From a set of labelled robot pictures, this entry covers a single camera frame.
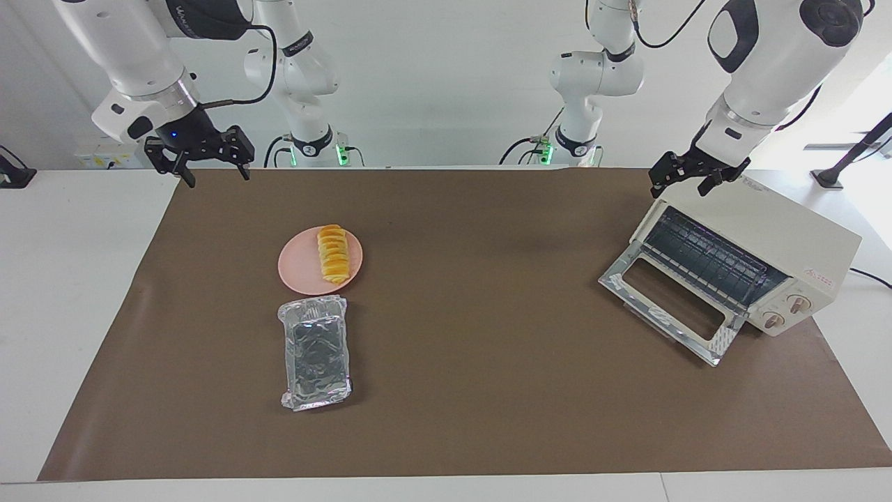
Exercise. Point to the brown paper mat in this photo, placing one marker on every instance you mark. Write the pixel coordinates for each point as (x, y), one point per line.
(488, 383)

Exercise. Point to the aluminium foil tray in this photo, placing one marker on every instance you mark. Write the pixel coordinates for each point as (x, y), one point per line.
(317, 355)

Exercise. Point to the pink round plate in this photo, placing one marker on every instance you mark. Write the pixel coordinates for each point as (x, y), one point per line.
(300, 265)

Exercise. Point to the white wall power outlet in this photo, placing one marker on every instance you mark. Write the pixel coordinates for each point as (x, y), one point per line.
(90, 157)

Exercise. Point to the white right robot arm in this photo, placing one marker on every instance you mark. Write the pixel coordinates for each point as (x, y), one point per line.
(132, 49)

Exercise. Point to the cream oven knob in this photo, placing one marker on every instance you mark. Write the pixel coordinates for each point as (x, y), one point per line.
(772, 321)
(798, 303)

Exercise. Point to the golden bread loaf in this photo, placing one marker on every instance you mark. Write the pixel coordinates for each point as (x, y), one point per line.
(333, 254)

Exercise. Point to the glass oven door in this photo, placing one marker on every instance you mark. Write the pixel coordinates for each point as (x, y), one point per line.
(669, 314)

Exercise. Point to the black stand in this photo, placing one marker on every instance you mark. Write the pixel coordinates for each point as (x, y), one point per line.
(14, 176)
(829, 178)

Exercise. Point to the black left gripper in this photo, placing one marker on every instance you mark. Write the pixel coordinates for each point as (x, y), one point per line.
(693, 162)

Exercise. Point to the cream toaster oven body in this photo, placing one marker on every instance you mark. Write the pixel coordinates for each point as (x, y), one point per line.
(787, 230)

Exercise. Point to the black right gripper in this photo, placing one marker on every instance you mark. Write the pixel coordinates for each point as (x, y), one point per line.
(198, 143)

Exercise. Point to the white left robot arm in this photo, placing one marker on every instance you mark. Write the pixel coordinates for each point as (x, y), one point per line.
(773, 63)

